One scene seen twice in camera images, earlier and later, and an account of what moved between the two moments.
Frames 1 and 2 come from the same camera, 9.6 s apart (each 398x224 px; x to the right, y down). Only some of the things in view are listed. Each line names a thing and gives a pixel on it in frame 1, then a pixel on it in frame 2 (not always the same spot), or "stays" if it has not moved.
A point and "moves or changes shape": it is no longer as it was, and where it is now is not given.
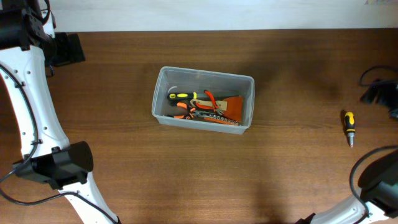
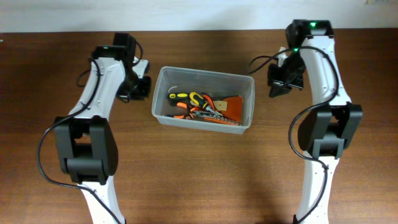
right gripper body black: x=379 y=94 -> x=285 y=82
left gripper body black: x=69 y=48 -> x=140 y=88
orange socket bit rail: x=216 y=118 stays
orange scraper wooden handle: x=233 y=106 stays
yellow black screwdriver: x=349 y=120 moves or changes shape
